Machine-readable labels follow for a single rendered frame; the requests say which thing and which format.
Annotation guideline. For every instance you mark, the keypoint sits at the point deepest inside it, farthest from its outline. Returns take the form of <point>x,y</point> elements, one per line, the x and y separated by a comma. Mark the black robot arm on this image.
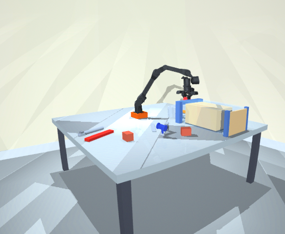
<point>142,97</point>

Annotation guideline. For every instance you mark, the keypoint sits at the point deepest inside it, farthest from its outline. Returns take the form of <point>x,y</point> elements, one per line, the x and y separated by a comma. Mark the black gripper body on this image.
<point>187,91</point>

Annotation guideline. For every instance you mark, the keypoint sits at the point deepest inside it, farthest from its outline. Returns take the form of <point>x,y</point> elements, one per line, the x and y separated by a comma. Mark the orange-red box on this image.
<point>127,136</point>
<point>185,131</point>

